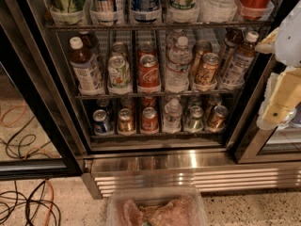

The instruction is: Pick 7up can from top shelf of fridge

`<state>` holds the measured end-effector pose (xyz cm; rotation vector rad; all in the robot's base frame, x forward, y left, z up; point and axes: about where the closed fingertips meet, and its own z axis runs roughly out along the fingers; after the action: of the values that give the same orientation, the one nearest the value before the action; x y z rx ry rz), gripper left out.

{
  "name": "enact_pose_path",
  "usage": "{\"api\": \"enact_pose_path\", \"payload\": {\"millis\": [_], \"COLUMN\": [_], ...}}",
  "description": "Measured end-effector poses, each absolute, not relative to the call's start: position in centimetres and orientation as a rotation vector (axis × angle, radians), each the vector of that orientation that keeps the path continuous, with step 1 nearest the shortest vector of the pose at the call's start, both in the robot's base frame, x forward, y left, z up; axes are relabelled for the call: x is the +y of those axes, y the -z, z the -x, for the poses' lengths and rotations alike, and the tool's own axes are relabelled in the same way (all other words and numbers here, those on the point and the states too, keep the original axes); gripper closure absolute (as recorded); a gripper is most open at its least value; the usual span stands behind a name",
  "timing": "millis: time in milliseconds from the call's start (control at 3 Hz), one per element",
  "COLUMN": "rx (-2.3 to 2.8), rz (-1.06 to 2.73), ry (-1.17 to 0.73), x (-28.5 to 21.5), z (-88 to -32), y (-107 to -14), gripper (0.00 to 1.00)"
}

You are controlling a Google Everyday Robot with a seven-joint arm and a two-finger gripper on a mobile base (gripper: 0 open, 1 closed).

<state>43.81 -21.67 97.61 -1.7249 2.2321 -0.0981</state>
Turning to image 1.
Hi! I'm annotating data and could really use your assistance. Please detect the red can bottom shelf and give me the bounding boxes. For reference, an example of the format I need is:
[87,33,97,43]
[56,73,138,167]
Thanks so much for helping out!
[141,107,158,132]

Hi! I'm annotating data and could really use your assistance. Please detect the clear plastic food container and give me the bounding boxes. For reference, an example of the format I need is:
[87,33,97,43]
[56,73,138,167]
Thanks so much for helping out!
[106,186,207,226]

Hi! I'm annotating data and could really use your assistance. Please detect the black floor cable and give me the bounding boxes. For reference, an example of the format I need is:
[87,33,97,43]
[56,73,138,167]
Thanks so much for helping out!
[0,179,62,226]

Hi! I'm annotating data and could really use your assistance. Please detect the water bottle bottom shelf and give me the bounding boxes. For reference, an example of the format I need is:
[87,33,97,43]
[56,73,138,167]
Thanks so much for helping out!
[163,98,182,134]

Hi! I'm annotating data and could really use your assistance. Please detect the water bottle middle shelf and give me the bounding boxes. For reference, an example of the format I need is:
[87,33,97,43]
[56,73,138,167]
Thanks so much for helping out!
[166,36,193,87]

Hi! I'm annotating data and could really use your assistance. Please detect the Coca-Cola can middle shelf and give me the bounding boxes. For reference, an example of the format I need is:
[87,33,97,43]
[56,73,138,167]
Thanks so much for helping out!
[138,55,159,88]

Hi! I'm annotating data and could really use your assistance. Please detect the gold can bottom shelf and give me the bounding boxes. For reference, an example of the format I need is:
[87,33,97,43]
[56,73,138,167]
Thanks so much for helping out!
[119,108,135,132]

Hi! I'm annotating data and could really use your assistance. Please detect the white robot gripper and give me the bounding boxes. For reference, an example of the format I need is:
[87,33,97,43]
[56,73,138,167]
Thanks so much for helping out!
[255,1,301,125]

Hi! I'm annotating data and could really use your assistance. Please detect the water bottle shelf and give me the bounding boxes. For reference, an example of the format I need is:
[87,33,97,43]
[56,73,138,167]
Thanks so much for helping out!
[201,0,237,23]
[166,36,193,87]
[163,98,182,134]

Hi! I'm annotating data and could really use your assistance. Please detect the fridge left glass door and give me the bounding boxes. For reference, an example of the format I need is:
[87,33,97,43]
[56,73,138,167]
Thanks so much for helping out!
[0,0,85,181]

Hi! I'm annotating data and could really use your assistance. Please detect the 7up can middle shelf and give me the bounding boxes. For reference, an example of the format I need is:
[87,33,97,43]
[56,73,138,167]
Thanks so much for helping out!
[108,55,131,88]

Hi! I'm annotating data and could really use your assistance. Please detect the water bottle top shelf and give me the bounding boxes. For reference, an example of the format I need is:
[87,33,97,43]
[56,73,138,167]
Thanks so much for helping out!
[201,0,237,23]

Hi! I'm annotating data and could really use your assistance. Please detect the orange floor cable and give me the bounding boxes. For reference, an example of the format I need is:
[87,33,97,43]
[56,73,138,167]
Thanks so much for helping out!
[42,179,55,226]

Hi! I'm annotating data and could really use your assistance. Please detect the fridge glass door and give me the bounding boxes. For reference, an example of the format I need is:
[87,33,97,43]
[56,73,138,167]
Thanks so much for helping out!
[0,0,85,181]
[227,59,301,164]

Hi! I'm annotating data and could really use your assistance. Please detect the tea bottle middle right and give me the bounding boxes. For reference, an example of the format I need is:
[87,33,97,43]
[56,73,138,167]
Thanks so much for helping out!
[221,30,259,86]

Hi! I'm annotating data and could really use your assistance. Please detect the tea bottle middle left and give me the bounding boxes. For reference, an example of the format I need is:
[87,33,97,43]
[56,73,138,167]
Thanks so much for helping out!
[70,37,103,95]

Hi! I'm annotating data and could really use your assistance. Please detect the stainless fridge bottom grille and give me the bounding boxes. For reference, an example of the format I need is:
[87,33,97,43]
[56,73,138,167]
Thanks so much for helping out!
[82,150,301,199]

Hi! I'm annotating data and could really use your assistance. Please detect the orange LaCroix can middle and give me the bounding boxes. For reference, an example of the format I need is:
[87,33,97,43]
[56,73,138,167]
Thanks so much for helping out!
[194,53,219,86]

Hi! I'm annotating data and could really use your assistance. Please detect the fridge right glass door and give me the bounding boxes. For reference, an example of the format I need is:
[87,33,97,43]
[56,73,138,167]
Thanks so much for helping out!
[227,59,301,164]

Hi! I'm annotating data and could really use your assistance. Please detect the green can bottom shelf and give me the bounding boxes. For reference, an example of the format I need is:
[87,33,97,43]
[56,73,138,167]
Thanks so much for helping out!
[184,105,203,132]

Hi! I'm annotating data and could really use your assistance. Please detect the orange can bottom shelf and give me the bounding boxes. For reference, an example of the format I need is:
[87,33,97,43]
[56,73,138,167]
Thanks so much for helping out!
[207,105,229,131]

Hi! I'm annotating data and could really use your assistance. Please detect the blue can bottom shelf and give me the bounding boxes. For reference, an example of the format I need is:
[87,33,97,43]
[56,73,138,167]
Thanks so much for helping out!
[93,109,113,135]

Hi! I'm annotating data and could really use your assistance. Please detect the tea bottle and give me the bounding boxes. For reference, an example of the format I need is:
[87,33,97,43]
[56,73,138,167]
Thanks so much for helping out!
[70,37,103,95]
[221,30,259,86]

